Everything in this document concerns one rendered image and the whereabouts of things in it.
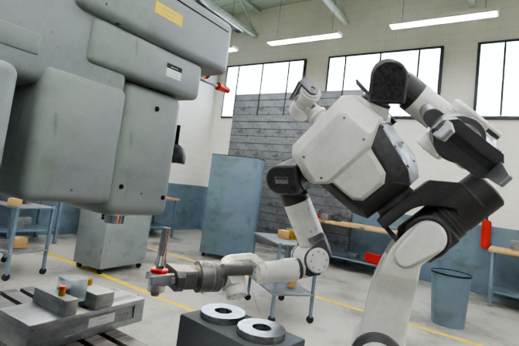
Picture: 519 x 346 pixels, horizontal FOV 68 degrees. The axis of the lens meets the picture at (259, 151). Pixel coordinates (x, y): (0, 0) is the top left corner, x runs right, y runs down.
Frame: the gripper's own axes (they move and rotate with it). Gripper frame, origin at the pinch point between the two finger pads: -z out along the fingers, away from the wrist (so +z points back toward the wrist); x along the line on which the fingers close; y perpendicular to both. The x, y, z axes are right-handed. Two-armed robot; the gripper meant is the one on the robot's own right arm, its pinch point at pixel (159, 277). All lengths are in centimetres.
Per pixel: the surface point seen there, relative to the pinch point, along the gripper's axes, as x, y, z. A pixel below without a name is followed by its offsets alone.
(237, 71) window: -836, -329, 418
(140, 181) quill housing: 9.6, -25.6, -11.1
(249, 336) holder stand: 46.3, -2.3, 1.9
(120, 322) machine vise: -11.6, 15.8, -5.6
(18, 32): 24, -50, -40
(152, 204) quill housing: 7.7, -20.3, -7.0
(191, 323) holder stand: 34.5, -0.7, -4.0
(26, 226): -645, 89, -23
